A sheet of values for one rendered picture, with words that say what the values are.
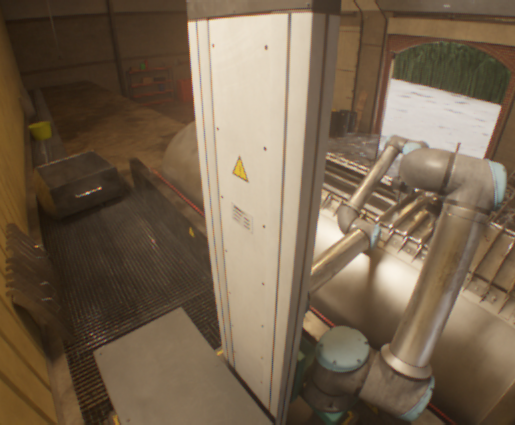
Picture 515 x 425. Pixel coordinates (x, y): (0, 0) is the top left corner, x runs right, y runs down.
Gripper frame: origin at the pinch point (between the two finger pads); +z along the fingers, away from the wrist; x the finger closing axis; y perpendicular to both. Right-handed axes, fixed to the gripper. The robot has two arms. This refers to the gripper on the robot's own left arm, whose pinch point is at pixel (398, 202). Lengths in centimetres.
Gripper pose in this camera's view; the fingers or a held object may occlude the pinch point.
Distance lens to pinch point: 177.5
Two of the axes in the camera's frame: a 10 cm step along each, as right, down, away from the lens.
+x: -6.2, -4.2, 6.6
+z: 0.0, 8.4, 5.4
